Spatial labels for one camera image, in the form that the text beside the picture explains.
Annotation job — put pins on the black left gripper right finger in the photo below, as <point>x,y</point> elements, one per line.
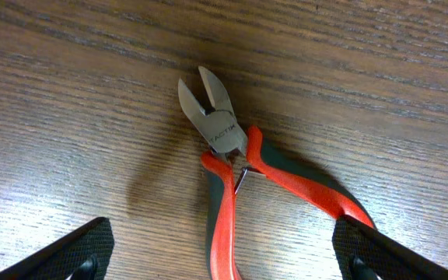
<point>364,253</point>

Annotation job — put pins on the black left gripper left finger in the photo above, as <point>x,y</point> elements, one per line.
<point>83,254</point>

